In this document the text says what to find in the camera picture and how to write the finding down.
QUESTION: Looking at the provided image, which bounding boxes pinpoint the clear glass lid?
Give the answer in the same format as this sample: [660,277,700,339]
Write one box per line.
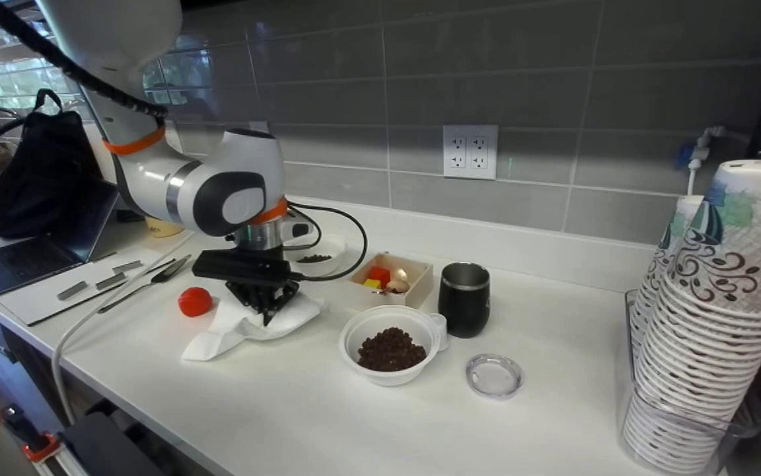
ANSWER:
[465,354,523,399]

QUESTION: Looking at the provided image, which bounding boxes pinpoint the black camera cable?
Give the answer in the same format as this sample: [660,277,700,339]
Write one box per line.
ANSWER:
[284,202,374,284]

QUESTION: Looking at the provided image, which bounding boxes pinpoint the patterned paper cup stack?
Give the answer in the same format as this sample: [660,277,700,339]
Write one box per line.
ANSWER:
[647,160,761,366]
[620,261,761,476]

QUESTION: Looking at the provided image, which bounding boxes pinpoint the white wall outlet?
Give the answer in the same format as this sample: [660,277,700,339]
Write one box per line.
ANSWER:
[442,124,499,181]

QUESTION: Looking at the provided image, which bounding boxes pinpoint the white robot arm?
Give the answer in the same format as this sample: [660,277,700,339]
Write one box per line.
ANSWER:
[38,0,300,321]

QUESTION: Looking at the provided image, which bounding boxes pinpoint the yellow toy block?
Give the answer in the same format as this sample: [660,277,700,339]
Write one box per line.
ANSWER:
[363,277,383,290]

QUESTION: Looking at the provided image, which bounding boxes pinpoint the beige square tray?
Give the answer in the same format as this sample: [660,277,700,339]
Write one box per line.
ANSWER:
[350,253,435,306]

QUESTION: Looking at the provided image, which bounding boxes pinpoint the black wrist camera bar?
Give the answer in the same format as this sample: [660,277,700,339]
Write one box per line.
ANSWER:
[194,252,292,285]

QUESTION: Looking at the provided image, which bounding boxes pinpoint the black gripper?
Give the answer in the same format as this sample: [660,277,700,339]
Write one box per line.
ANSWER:
[239,284,300,326]

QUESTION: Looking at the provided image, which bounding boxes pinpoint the red toy block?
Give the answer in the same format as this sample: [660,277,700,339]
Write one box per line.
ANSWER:
[365,264,392,289]

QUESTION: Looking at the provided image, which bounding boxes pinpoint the white bowl of coffee beans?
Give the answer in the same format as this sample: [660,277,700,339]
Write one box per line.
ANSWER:
[338,305,446,386]

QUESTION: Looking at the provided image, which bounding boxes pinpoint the lower patterned paper cup stack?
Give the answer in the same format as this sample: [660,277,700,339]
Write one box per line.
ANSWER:
[620,261,761,476]

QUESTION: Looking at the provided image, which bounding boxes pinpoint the clear plastic cup holder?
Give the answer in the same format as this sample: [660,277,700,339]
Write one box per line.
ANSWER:
[617,285,761,476]

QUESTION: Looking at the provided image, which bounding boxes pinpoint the black bag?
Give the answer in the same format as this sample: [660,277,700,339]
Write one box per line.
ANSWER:
[0,87,100,240]

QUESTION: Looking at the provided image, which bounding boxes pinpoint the blue white spray bottle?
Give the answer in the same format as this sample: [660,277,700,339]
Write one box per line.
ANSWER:
[658,126,725,252]

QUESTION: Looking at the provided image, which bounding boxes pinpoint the dark steel tumbler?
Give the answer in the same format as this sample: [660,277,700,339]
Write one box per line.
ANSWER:
[440,261,490,339]

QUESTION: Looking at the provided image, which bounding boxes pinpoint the white paper napkin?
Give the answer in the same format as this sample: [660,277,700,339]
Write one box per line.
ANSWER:
[184,293,324,362]

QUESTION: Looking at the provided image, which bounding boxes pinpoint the upper patterned paper cup stack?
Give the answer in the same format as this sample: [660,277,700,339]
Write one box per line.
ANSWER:
[647,160,761,366]

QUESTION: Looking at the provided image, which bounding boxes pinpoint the black tongs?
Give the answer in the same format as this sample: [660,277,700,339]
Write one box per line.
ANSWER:
[3,257,187,326]

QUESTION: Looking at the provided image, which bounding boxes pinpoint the white cable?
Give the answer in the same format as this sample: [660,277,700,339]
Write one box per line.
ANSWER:
[50,300,191,429]

